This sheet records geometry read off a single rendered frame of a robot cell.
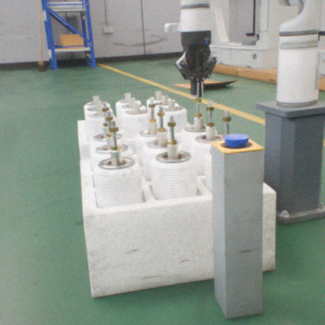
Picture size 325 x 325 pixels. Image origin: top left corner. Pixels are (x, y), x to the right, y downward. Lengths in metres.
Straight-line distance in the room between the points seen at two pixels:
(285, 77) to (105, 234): 0.60
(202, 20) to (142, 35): 6.45
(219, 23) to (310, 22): 4.39
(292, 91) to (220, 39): 4.28
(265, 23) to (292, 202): 3.21
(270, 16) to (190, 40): 3.20
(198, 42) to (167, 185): 0.38
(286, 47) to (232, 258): 0.58
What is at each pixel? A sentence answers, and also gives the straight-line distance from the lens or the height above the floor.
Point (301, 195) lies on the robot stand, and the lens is 1.22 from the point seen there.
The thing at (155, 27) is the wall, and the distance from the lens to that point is 7.60.
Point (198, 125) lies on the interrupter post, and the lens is 1.15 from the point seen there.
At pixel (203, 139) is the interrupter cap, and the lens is 1.04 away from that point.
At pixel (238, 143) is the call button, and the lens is 0.74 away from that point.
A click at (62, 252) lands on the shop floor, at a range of 1.12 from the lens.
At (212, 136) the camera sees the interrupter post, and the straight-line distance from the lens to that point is 1.04.
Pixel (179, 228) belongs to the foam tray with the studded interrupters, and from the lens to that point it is 0.89.
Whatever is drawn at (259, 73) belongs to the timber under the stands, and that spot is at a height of 0.06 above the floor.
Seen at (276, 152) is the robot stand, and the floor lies 0.18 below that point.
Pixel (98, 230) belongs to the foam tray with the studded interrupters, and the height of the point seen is 0.14.
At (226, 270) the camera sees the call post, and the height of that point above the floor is 0.10.
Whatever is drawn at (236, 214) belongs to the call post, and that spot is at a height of 0.20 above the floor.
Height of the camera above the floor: 0.51
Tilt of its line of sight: 17 degrees down
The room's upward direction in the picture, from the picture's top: 3 degrees counter-clockwise
